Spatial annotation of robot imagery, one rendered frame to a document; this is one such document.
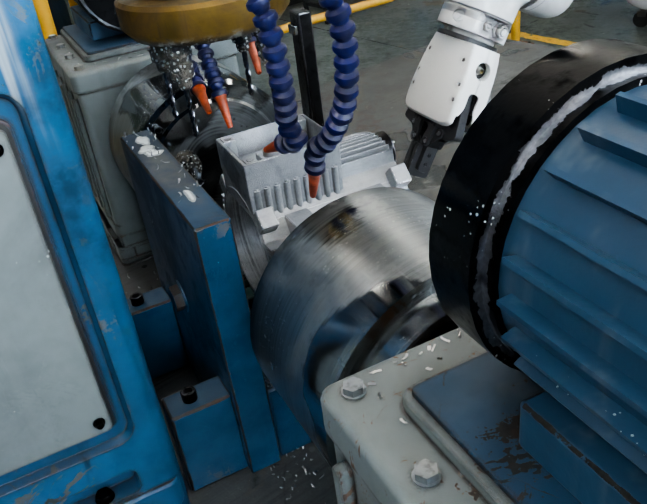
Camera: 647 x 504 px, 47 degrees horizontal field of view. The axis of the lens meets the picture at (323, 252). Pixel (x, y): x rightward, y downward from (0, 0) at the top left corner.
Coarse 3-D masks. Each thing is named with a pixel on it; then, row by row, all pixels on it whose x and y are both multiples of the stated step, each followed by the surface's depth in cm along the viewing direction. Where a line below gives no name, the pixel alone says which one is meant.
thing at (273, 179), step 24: (312, 120) 92; (216, 144) 91; (240, 144) 92; (264, 144) 94; (240, 168) 84; (264, 168) 84; (288, 168) 85; (336, 168) 88; (240, 192) 88; (264, 192) 85; (288, 192) 86; (336, 192) 90
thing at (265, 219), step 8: (392, 168) 90; (400, 168) 91; (392, 176) 90; (400, 176) 90; (408, 176) 90; (224, 184) 94; (392, 184) 91; (400, 184) 90; (224, 192) 96; (264, 208) 85; (272, 208) 85; (256, 216) 85; (264, 216) 85; (272, 216) 85; (256, 224) 86; (264, 224) 84; (272, 224) 85; (264, 232) 85
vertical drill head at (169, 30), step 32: (128, 0) 74; (160, 0) 72; (192, 0) 71; (224, 0) 70; (288, 0) 77; (128, 32) 74; (160, 32) 71; (192, 32) 70; (224, 32) 71; (256, 32) 77; (160, 64) 82; (192, 64) 75; (192, 128) 79
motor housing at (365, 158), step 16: (352, 144) 94; (368, 144) 94; (384, 144) 94; (352, 160) 91; (368, 160) 91; (384, 160) 92; (352, 176) 91; (368, 176) 91; (384, 176) 92; (352, 192) 90; (240, 208) 99; (240, 224) 100; (240, 240) 101; (256, 240) 102; (272, 240) 86; (240, 256) 101; (256, 256) 101; (256, 272) 100; (256, 288) 98
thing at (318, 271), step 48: (384, 192) 70; (288, 240) 68; (336, 240) 65; (384, 240) 62; (288, 288) 65; (336, 288) 61; (384, 288) 58; (432, 288) 57; (288, 336) 64; (336, 336) 58; (384, 336) 57; (432, 336) 55; (288, 384) 65
